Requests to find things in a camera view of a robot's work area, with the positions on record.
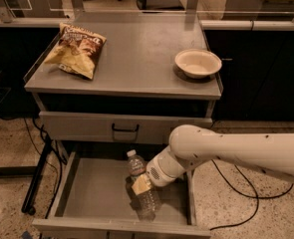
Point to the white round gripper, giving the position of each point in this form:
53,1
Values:
154,172

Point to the clear plastic water bottle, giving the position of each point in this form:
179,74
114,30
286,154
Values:
149,201

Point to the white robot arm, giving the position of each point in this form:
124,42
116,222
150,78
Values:
190,146

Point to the open grey middle drawer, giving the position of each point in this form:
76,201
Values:
95,201

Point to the grey drawer cabinet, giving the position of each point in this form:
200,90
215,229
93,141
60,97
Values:
135,75

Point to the closed grey upper drawer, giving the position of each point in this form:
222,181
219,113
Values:
98,127

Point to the white paper bowl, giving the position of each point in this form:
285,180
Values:
198,64

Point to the yellow brown chip bag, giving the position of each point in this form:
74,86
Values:
78,51

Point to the black drawer handle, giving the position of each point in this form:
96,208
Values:
124,129

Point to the black table leg frame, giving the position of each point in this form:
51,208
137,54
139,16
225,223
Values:
35,172

